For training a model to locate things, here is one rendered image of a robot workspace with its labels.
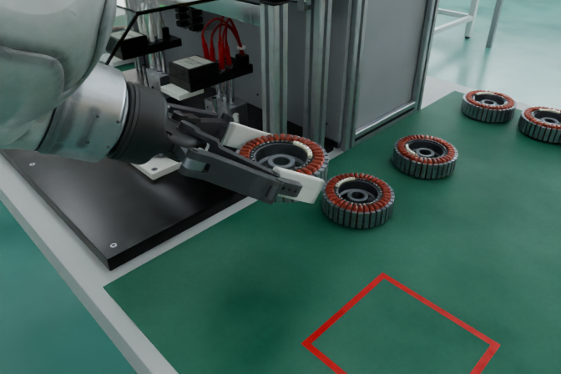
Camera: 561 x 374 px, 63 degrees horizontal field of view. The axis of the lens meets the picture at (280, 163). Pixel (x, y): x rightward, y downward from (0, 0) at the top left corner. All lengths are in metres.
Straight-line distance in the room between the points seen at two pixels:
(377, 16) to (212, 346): 0.62
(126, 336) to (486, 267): 0.47
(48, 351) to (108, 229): 0.96
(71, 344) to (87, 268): 0.95
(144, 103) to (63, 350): 1.26
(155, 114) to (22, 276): 1.53
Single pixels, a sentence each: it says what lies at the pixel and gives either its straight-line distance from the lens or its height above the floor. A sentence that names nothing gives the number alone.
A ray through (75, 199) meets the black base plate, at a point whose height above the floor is 0.77.
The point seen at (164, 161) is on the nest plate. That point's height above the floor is 0.78.
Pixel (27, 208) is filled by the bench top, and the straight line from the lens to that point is 0.85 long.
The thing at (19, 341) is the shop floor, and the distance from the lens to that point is 1.71.
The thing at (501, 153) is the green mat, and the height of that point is 0.75.
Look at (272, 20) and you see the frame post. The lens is 0.69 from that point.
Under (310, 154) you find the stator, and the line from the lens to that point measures 0.54.
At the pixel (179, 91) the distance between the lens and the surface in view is 0.85.
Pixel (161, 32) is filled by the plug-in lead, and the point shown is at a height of 0.92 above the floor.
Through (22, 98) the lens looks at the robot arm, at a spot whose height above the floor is 1.11.
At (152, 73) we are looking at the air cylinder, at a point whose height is 0.82.
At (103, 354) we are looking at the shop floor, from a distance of 1.57.
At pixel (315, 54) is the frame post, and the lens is 0.78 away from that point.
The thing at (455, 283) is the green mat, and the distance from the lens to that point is 0.66.
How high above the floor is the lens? 1.20
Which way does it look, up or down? 31 degrees down
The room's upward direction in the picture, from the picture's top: straight up
